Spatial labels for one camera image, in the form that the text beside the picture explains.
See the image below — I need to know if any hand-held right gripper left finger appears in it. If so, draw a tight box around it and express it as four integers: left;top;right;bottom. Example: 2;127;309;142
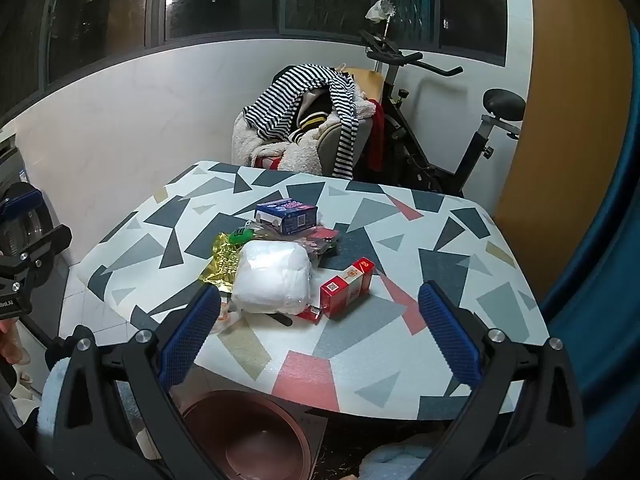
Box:
50;285;223;480

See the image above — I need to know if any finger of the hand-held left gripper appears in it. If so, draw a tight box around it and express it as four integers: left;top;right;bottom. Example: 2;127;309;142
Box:
0;182;45;221
0;224;74;283

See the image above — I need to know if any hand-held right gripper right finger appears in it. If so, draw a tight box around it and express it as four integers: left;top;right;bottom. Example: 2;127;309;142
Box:
417;280;588;480

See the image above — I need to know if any clear plastic wrapper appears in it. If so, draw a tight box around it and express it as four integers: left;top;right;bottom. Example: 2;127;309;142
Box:
215;292;243;335

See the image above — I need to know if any gold foil wrapper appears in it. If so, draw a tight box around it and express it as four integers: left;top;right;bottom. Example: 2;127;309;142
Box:
199;232;246;293

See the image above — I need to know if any white plastic pack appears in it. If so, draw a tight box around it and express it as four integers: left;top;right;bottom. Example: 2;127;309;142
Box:
231;239;312;315

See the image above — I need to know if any red and white box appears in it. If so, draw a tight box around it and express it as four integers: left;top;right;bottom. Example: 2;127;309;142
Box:
320;257;375;320

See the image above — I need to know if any brown round basin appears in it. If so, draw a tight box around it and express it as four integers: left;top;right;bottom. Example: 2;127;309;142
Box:
180;392;313;480

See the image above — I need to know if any person's left hand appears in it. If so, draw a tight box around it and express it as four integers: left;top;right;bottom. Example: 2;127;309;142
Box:
0;317;29;367

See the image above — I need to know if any grey washing machine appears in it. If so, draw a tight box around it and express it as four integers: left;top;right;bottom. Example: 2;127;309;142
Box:
0;130;66;321

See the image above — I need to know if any person's left leg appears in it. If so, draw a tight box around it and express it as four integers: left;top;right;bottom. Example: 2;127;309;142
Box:
37;360;78;461

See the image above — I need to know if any person's leg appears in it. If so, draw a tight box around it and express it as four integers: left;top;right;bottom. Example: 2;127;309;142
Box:
37;360;78;461
360;435;443;480

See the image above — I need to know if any person's right leg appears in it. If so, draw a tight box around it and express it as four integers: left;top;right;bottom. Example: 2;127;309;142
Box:
360;435;443;480

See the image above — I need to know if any blue cardboard box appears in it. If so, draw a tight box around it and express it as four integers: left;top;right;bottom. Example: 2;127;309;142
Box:
254;199;318;236

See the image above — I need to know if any black exercise bike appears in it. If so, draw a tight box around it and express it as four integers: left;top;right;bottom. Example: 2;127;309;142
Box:
357;30;526;198

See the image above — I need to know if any white fleece blanket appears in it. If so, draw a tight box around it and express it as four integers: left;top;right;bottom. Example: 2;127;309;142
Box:
232;100;376;176

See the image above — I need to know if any red cloth strip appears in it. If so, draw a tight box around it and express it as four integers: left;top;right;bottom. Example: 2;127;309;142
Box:
369;102;384;171

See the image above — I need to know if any dark garment with yellow stripes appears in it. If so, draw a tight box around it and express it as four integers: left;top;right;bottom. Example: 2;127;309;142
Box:
292;87;341;136

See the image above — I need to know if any wooden door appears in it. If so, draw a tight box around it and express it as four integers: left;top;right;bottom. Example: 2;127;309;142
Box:
492;0;631;281

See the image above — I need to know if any beige chair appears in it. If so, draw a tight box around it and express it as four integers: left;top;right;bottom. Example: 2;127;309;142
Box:
310;66;386;178

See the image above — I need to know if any pile of clothes on chair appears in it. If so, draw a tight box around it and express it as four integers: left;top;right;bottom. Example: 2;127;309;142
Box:
242;64;361;181

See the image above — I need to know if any white crumpled cloth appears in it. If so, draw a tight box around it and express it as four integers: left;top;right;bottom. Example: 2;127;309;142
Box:
365;0;396;23

